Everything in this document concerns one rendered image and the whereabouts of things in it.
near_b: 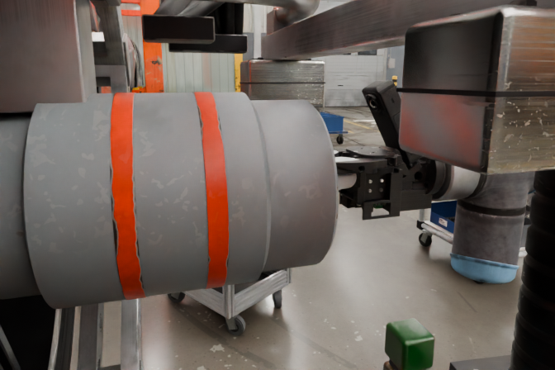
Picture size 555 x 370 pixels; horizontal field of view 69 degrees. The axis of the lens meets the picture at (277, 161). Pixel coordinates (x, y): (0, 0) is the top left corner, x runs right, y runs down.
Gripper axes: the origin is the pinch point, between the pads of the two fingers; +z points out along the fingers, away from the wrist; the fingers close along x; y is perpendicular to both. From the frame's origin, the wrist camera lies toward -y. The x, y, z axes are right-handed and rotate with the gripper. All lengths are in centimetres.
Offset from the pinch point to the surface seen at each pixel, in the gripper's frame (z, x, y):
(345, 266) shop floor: -70, 126, 83
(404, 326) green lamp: -10.0, -11.4, 17.0
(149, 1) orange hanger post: 21, 344, -78
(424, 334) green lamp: -11.3, -13.3, 17.0
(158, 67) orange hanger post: 16, 344, -21
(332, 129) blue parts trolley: -216, 480, 59
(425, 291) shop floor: -94, 94, 83
